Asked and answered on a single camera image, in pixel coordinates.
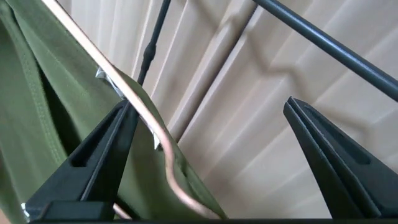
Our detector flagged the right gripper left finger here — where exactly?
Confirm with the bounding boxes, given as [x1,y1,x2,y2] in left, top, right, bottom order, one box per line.
[24,99,140,220]

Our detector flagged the black clothes rack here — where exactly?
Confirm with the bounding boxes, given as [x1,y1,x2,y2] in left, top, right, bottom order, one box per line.
[136,0,398,103]

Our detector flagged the green printed t-shirt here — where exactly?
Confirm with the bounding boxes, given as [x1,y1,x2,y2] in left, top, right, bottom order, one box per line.
[0,0,228,224]

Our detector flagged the pink clothes hanger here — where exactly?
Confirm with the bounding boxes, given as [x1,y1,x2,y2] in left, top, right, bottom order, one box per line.
[42,0,220,220]

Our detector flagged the black beaded cord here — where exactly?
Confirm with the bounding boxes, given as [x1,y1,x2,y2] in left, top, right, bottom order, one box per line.
[238,4,259,37]

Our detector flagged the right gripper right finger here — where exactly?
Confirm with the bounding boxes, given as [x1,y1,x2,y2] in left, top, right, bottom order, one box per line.
[282,96,398,218]

